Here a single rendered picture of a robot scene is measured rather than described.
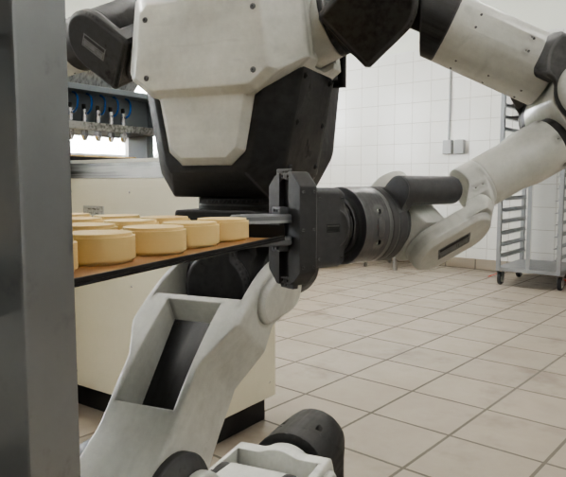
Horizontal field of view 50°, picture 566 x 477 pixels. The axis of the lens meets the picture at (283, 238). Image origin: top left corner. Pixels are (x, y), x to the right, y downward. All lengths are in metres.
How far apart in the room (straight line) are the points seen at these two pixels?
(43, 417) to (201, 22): 0.65
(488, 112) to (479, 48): 5.16
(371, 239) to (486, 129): 5.33
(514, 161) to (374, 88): 5.82
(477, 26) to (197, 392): 0.57
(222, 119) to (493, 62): 0.35
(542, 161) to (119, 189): 1.53
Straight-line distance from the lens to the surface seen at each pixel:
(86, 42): 1.04
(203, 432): 0.79
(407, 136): 6.34
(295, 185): 0.63
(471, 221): 0.75
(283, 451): 1.16
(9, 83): 0.27
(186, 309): 0.85
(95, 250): 0.41
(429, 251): 0.73
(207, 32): 0.84
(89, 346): 2.31
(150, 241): 0.45
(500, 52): 0.84
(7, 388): 0.29
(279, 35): 0.81
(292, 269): 0.64
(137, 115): 2.67
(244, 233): 0.56
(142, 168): 2.02
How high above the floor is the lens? 0.83
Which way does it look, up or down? 5 degrees down
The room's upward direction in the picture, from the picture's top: straight up
